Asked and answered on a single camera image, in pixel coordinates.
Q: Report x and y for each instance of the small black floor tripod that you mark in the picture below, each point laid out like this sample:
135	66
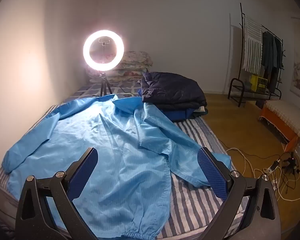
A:
291	163

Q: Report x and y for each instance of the light blue jacket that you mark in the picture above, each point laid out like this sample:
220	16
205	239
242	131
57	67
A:
115	142

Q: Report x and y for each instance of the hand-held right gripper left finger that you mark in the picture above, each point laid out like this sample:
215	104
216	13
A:
83	172

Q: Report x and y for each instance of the stack of dark folded clothes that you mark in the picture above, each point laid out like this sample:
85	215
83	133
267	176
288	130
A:
170	87

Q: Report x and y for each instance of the white bench cover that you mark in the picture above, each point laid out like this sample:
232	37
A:
287	115

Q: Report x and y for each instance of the dark hanging clothes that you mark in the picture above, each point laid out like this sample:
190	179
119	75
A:
272	57

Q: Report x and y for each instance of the floral pillow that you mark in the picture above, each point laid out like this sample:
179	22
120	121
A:
125	73
137	58

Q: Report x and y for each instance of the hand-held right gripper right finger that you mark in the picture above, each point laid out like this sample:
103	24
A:
213	172

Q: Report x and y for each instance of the yellow box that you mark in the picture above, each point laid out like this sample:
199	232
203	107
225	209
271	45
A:
258	83

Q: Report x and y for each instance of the black metal clothes rack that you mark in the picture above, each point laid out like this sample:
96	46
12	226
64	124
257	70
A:
240	55

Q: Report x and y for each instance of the striped hanging towel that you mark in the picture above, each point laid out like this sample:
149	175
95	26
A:
252	45

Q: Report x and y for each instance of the orange bench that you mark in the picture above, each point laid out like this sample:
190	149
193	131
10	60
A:
275	125

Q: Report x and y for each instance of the folded royal blue garment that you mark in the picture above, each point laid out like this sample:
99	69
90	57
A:
177	115

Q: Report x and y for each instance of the white power strip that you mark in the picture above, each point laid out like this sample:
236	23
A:
272	167

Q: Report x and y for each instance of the folded dark green garment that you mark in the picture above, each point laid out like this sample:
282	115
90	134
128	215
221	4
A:
201	114

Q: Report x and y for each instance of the folded white garment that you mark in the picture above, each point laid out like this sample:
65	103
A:
201	108

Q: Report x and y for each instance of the bed with striped sheet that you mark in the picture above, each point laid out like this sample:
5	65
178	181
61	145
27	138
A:
190	205

